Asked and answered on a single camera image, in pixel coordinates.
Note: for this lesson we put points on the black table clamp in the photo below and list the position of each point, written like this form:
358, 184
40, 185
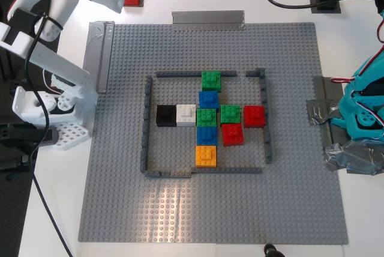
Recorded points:
18, 135

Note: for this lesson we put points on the crumpled grey tape wad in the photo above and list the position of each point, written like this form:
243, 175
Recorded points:
354, 158

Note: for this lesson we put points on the long grey tape strip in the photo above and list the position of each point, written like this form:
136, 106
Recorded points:
99, 56

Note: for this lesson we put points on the black knob object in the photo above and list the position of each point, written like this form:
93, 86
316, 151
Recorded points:
273, 251

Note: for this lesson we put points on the green Lego cube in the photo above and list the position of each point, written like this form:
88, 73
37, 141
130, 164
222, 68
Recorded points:
206, 118
230, 114
211, 81

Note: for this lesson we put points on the dark grey tape patch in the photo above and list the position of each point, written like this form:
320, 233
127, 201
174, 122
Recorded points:
313, 3

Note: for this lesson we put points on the blue Lego cube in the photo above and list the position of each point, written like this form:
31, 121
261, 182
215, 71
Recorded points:
207, 136
208, 100

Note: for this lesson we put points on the orange Lego cube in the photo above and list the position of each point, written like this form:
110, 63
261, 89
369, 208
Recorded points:
205, 156

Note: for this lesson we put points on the grey Lego baseplate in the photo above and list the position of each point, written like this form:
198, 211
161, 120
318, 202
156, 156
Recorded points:
210, 209

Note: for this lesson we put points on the white Lego cube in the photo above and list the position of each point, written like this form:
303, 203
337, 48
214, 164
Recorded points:
186, 116

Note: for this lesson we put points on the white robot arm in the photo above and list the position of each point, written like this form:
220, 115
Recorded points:
66, 68

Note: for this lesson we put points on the short dark grey Lego wall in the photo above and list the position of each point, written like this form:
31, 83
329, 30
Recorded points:
253, 74

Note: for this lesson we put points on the black Lego cube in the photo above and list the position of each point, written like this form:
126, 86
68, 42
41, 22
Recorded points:
166, 116
326, 0

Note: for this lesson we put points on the short grey tape strip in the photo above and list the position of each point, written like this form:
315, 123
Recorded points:
208, 20

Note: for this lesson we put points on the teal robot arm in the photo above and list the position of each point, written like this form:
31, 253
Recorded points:
360, 104

